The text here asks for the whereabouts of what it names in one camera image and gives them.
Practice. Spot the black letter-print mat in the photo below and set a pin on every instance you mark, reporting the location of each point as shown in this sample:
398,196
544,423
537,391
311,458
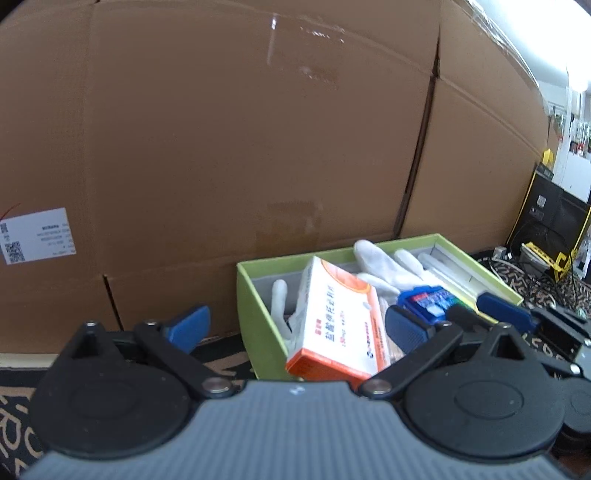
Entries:
18,415

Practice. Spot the white shipping label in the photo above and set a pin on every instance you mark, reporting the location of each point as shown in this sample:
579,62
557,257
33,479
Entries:
37,235

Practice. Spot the white orange medicine box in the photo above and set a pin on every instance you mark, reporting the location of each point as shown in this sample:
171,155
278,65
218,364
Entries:
337,318

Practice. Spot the light green box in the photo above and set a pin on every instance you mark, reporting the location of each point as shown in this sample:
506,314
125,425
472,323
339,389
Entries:
258,314

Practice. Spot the small blue box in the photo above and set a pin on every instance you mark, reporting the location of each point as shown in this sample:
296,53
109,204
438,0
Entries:
427,300

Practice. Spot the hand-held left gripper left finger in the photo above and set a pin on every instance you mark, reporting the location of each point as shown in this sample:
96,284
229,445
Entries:
189,326

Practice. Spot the large cardboard wall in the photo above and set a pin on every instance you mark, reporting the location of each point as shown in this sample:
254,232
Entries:
231,138

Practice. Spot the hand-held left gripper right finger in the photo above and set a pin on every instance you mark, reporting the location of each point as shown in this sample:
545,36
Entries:
407,328

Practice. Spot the black yellow box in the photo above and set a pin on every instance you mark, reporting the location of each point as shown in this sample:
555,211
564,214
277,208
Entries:
549,212

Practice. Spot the white glove pink cuff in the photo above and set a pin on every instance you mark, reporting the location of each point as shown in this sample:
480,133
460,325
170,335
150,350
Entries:
280,304
383,267

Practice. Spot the white background cabinet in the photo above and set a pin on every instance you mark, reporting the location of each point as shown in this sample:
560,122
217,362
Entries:
577,175

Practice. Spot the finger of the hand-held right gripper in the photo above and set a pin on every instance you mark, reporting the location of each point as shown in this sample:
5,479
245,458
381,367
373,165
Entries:
505,311
466,316

